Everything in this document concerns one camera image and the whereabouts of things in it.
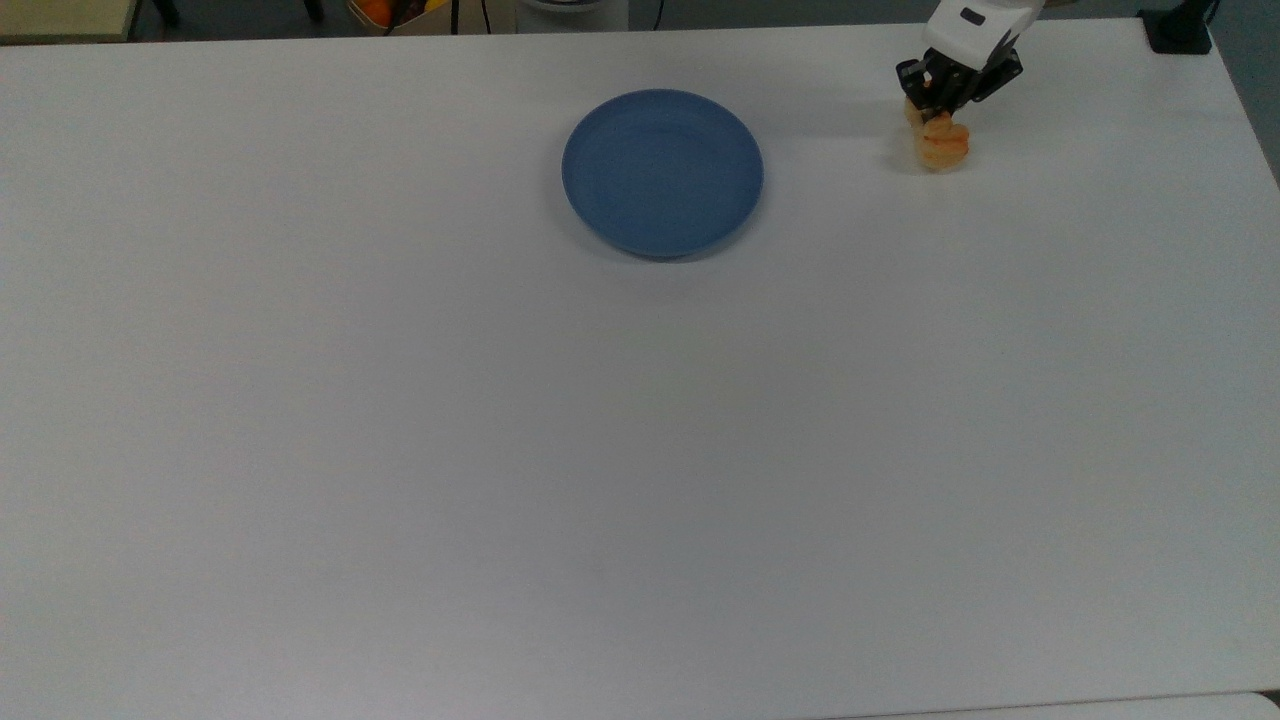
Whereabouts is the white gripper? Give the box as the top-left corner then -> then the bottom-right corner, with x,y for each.
896,0 -> 1043,121

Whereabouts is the orange twisted bread roll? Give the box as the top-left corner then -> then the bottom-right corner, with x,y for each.
904,96 -> 972,172

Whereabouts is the black table clamp base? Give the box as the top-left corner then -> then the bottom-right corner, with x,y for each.
1138,0 -> 1217,56

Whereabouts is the blue round plate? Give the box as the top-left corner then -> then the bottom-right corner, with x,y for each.
561,89 -> 766,260

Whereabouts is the box with orange fruit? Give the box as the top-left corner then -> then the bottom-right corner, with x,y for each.
346,0 -> 453,37

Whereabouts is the yellow wooden desk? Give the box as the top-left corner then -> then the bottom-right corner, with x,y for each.
0,0 -> 139,43

